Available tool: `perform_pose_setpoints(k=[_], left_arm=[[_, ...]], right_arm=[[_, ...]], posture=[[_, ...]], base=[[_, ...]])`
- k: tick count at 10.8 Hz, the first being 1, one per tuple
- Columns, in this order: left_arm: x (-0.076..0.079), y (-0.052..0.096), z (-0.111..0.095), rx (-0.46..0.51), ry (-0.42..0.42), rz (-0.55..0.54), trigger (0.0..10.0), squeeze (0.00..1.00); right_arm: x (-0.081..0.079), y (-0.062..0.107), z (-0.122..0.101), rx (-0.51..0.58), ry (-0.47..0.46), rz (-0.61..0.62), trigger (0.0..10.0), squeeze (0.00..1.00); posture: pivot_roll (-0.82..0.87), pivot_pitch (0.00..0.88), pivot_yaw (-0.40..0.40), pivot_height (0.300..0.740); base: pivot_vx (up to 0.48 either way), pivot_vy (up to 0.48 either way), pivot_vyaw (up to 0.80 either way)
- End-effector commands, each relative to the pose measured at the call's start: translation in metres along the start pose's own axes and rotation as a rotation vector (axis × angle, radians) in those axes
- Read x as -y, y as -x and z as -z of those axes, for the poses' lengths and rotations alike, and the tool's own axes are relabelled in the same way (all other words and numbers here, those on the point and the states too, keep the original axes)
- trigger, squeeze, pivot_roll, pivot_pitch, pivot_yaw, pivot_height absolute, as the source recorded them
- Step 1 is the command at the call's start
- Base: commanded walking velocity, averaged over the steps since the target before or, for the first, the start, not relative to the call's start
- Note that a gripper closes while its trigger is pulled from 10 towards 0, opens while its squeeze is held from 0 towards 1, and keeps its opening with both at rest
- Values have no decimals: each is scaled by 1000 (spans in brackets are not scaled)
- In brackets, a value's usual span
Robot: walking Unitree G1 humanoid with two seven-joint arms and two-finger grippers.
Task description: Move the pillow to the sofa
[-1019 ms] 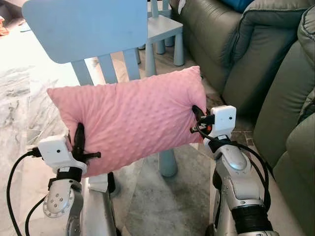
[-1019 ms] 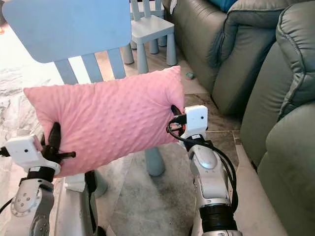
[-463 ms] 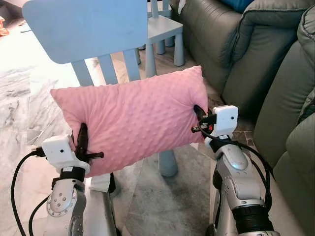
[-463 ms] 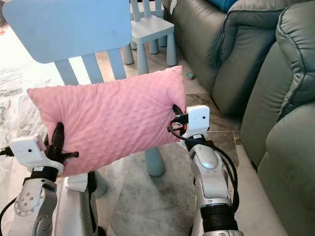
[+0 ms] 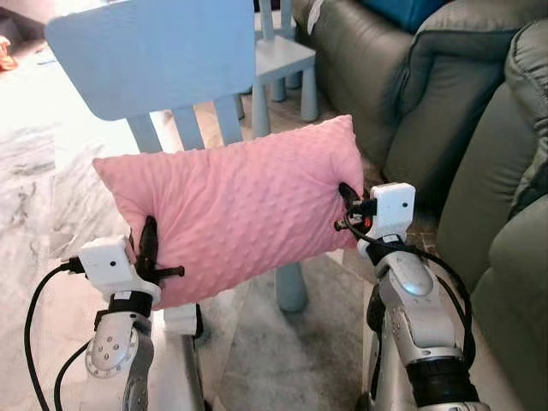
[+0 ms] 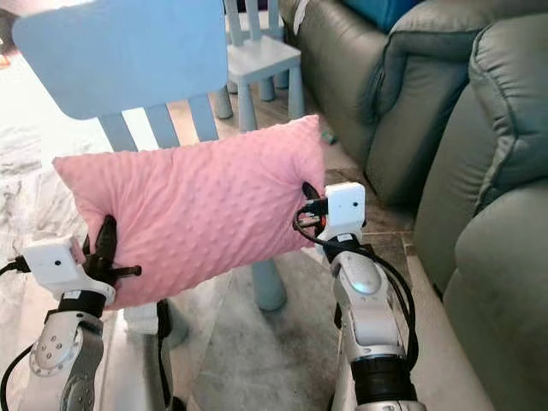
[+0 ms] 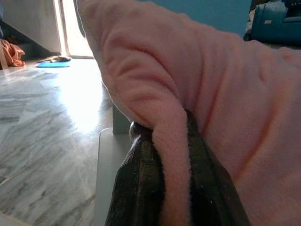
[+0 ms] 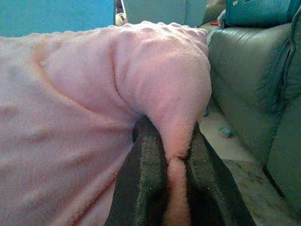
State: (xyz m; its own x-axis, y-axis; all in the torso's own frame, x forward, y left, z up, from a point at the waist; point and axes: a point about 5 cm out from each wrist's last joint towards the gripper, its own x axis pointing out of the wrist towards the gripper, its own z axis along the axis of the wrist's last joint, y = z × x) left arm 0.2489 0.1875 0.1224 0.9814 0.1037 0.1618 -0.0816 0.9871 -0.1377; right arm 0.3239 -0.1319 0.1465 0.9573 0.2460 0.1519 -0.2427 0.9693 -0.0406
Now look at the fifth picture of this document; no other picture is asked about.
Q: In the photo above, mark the pink dotted pillow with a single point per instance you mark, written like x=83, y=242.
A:
x=240, y=205

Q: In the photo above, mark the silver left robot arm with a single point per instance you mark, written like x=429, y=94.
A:
x=120, y=353

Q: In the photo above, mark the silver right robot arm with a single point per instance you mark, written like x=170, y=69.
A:
x=413, y=300

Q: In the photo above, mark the grey-green leather sofa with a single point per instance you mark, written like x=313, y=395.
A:
x=377, y=77

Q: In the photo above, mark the grey-green leather armchair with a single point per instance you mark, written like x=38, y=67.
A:
x=505, y=257

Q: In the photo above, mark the small light blue chair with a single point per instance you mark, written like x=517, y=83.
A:
x=282, y=56

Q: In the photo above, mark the large light blue chair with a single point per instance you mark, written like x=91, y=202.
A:
x=145, y=51

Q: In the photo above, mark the blue cushion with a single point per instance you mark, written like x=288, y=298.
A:
x=402, y=12

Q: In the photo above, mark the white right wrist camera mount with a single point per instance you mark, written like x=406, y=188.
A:
x=394, y=205

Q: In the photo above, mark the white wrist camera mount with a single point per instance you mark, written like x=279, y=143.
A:
x=394, y=205
x=107, y=261

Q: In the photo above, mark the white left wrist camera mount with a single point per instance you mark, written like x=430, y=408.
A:
x=107, y=261

